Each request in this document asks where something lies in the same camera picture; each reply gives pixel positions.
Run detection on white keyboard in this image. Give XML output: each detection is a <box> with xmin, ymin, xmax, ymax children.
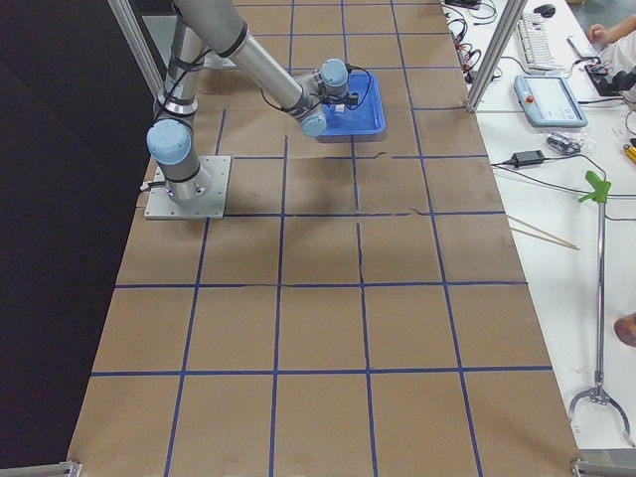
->
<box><xmin>517</xmin><ymin>12</ymin><xmax>559</xmax><ymax>72</ymax></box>

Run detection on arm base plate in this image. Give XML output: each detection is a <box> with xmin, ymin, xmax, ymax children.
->
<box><xmin>144</xmin><ymin>156</ymin><xmax>232</xmax><ymax>220</ymax></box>
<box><xmin>204</xmin><ymin>52</ymin><xmax>237</xmax><ymax>70</ymax></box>

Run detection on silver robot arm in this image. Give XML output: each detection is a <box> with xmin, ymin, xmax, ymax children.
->
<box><xmin>146</xmin><ymin>1</ymin><xmax>359</xmax><ymax>205</ymax></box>

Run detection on person's forearm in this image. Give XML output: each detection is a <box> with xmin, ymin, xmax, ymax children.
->
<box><xmin>586</xmin><ymin>13</ymin><xmax>636</xmax><ymax>46</ymax></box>

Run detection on blue plastic tray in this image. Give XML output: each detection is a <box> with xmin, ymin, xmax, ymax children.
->
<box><xmin>320</xmin><ymin>72</ymin><xmax>386</xmax><ymax>140</ymax></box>

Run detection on green handled reacher grabber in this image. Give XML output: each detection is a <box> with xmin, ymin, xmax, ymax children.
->
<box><xmin>567</xmin><ymin>170</ymin><xmax>635</xmax><ymax>447</ymax></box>

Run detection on black computer mouse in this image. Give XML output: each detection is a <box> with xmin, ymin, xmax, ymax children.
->
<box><xmin>533</xmin><ymin>4</ymin><xmax>556</xmax><ymax>18</ymax></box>

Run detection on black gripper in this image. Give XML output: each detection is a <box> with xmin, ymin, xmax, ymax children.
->
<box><xmin>322</xmin><ymin>91</ymin><xmax>359</xmax><ymax>110</ymax></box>

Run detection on teach pendant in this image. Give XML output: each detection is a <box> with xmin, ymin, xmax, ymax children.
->
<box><xmin>514</xmin><ymin>75</ymin><xmax>588</xmax><ymax>128</ymax></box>

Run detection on aluminium frame post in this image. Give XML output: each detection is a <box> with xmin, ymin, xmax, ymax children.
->
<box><xmin>465</xmin><ymin>0</ymin><xmax>527</xmax><ymax>113</ymax></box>

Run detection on wooden chopstick pair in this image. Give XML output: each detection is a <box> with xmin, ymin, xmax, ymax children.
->
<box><xmin>507</xmin><ymin>215</ymin><xmax>579</xmax><ymax>250</ymax></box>

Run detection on black power adapter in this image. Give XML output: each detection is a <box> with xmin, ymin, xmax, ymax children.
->
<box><xmin>511</xmin><ymin>150</ymin><xmax>546</xmax><ymax>168</ymax></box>

